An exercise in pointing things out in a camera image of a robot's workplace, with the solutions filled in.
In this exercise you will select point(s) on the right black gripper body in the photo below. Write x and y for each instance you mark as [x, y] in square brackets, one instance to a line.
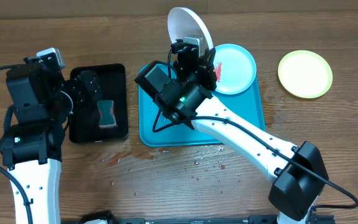
[207, 79]

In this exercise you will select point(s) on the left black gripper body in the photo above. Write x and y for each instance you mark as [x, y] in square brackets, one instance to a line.
[74, 101]

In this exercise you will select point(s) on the green and brown sponge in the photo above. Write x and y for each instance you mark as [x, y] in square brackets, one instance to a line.
[106, 112]

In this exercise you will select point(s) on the light blue rimmed plate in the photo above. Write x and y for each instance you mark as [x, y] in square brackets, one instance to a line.
[235, 69]

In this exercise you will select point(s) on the white plate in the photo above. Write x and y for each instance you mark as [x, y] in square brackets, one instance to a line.
[182, 22]

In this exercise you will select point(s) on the yellow-green rimmed plate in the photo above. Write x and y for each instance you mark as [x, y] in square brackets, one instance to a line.
[305, 74]

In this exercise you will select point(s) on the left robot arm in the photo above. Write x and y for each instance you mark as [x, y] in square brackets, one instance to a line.
[31, 145]

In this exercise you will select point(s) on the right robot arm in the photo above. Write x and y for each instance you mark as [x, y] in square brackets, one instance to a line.
[186, 92]

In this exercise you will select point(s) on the black plastic tray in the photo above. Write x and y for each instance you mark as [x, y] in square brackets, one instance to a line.
[84, 122]

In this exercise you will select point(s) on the teal plastic serving tray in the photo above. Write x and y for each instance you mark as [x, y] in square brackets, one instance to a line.
[247, 105]

